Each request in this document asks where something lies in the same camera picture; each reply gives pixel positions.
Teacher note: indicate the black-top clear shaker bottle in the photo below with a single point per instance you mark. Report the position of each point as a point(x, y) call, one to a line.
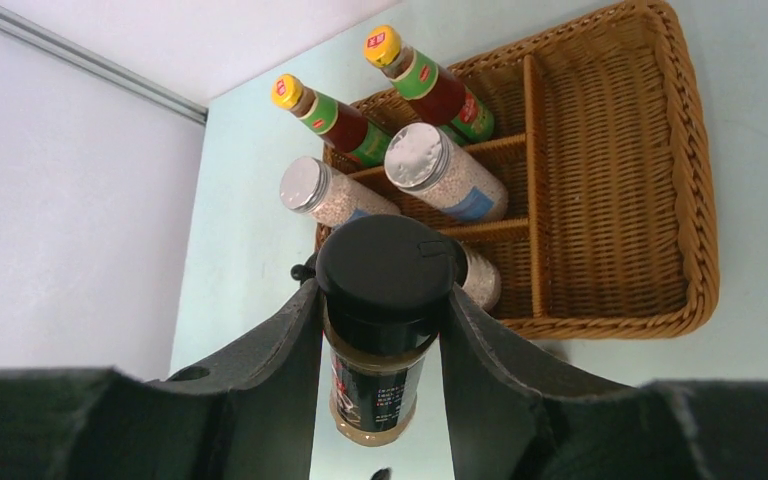
point(305, 271)

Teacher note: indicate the yellow-cap sauce bottle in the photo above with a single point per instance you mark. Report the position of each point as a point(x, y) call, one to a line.
point(339, 125)
point(436, 95)

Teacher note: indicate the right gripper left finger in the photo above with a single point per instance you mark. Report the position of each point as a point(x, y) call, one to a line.
point(246, 411)

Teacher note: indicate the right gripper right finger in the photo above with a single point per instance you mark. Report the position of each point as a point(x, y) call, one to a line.
point(516, 412)

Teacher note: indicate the silver-lid salt jar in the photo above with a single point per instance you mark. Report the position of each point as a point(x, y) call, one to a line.
point(311, 187)
point(424, 162)

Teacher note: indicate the brown wicker divided basket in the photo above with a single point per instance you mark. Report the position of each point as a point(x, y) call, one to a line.
point(600, 140)

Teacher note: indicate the small black pepper jar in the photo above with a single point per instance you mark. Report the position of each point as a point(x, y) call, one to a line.
point(385, 280)

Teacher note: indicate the black-lid white spice jar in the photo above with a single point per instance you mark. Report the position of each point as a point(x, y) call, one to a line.
point(476, 275)

